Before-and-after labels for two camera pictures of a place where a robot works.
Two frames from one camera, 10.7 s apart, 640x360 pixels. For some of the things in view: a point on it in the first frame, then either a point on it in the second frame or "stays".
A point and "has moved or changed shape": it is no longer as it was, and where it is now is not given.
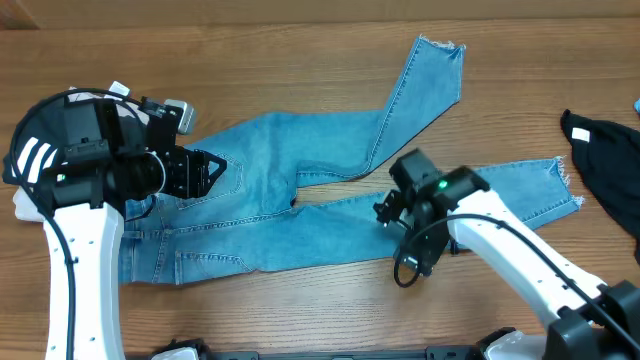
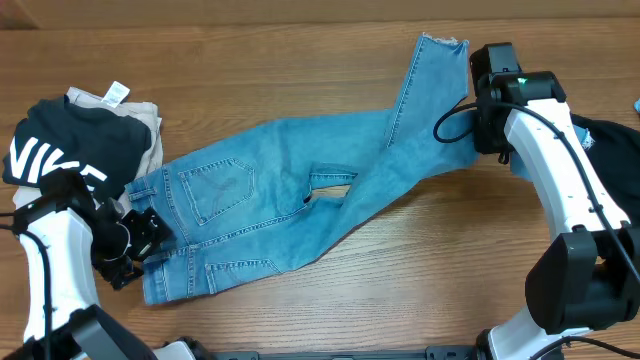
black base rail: [213, 354] stays
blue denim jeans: [300, 190] has moved or changed shape
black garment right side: [608, 157] stays
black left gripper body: [184, 178] → [118, 246]
